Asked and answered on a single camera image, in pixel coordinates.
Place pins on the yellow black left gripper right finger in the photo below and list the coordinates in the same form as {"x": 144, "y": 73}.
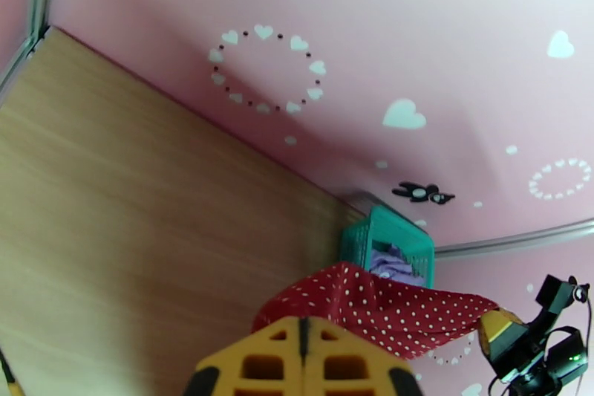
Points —
{"x": 366, "y": 362}

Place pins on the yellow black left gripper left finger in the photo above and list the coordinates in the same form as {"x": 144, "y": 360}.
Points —
{"x": 232, "y": 362}

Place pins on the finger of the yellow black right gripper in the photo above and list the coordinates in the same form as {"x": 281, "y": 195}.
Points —
{"x": 503, "y": 322}

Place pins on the red white-dotted cloth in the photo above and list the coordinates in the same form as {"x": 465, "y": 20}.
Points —
{"x": 371, "y": 306}

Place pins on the purple shirt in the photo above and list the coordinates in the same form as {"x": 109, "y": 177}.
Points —
{"x": 392, "y": 264}

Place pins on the teal plastic laundry basket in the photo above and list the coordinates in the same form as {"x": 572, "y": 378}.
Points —
{"x": 399, "y": 227}

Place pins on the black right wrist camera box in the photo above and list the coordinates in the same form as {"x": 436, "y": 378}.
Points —
{"x": 554, "y": 292}

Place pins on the black bear wall sticker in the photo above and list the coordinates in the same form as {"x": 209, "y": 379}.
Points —
{"x": 420, "y": 194}
{"x": 579, "y": 290}

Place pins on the aluminium table side rail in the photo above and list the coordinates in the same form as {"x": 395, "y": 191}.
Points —
{"x": 18, "y": 65}

